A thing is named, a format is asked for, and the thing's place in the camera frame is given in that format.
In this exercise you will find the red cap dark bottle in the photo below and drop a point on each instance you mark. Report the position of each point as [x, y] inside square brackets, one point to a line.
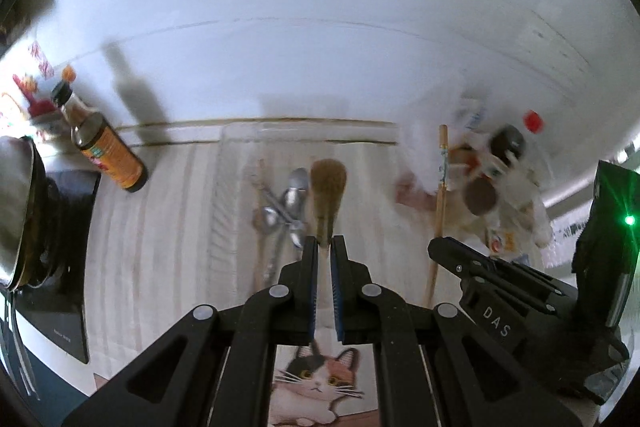
[512, 139]

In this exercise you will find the dark soy sauce bottle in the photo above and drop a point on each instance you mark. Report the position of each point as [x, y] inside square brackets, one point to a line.
[102, 147]

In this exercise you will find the colourful wall stickers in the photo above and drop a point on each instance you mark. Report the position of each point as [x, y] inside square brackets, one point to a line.
[35, 97]

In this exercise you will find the window with frame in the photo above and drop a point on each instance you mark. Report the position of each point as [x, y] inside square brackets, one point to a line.
[570, 217]

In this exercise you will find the group of steel spoons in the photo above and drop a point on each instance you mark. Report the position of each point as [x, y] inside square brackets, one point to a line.
[296, 237]

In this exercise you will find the clear plastic tray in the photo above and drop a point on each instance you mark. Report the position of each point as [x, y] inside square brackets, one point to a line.
[235, 207]

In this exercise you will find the striped cat print mat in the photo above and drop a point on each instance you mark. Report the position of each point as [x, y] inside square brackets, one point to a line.
[165, 232]

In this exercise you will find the clear plastic bag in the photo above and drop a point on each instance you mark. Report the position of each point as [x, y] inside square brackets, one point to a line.
[430, 142]

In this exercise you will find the blue kitchen cabinet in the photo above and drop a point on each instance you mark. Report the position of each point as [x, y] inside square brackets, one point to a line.
[55, 382]

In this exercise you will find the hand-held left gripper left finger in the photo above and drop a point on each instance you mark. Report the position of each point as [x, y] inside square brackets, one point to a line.
[312, 287]

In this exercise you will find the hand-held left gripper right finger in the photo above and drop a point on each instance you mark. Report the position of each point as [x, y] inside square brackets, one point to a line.
[338, 287]

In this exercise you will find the black gas stove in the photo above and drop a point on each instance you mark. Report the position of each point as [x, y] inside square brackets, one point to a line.
[65, 257]

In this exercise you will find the wooden chopstick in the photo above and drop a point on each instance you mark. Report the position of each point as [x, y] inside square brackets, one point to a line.
[327, 187]
[441, 197]
[259, 257]

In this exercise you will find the brown lid clear jar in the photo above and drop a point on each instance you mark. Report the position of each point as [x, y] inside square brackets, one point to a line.
[480, 197]

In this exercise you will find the crumpled plastic bag with food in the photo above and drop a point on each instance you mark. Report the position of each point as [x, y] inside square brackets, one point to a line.
[525, 197]

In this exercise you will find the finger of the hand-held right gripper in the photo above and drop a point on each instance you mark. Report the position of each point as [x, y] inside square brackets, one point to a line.
[500, 272]

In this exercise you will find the small red yellow box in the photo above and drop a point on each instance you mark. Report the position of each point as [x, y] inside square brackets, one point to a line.
[502, 242]

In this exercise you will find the steel wok lid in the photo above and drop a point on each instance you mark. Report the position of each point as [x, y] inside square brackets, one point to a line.
[20, 207]

